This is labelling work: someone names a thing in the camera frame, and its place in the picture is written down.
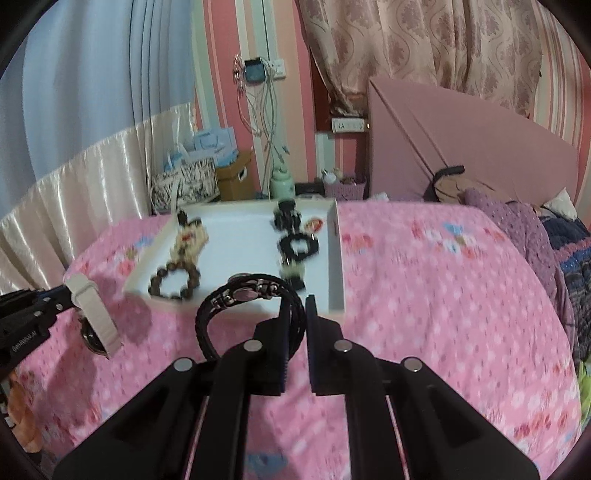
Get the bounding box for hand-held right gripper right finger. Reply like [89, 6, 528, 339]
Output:
[305, 296, 542, 480]

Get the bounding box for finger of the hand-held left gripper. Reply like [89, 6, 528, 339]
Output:
[42, 285, 78, 319]

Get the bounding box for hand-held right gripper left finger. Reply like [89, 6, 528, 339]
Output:
[54, 305, 291, 480]

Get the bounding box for white strap wristwatch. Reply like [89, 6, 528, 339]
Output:
[64, 272, 124, 361]

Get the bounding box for black braided leather bracelet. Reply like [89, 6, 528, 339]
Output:
[195, 272, 308, 361]

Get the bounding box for brown wooden bead bracelet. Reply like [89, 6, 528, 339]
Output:
[148, 262, 202, 302]

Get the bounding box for white shallow box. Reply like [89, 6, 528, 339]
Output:
[124, 198, 346, 320]

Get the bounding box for cream lace scrunchie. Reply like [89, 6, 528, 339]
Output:
[170, 209, 209, 269]

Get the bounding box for cream satin curtain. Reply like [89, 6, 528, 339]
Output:
[0, 102, 200, 298]

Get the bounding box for pink floral bedsheet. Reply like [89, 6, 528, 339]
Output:
[8, 199, 583, 480]

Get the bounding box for black and white patterned bag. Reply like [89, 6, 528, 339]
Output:
[149, 158, 219, 214]

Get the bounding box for purple woven basket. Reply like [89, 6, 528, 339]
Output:
[322, 174, 369, 202]

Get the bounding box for green jar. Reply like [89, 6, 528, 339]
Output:
[269, 167, 296, 200]

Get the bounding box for brown cardboard box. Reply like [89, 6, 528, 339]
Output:
[215, 150, 256, 202]

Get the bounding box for light blue curtain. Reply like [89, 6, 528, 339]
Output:
[0, 0, 200, 217]

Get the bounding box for white power strip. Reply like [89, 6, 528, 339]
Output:
[331, 117, 369, 134]

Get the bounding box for purple knitted blanket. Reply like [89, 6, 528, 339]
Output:
[461, 186, 591, 363]

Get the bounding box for pink headboard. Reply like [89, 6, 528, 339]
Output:
[367, 75, 581, 209]

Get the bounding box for white pillow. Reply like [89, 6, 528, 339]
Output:
[544, 186, 579, 220]

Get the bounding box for beige floral curtain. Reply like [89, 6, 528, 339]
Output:
[294, 0, 548, 118]

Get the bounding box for pale green bead bracelet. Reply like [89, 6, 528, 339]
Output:
[278, 257, 308, 291]

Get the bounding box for black bead bracelet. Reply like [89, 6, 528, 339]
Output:
[278, 232, 320, 260]

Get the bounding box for black chunky bracelet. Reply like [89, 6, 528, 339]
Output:
[271, 198, 302, 232]

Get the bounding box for black strap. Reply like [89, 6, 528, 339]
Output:
[424, 164, 466, 200]

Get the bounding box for hanging charger cables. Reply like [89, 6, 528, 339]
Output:
[235, 80, 291, 185]

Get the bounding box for wall socket with charger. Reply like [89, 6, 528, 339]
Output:
[233, 54, 286, 86]

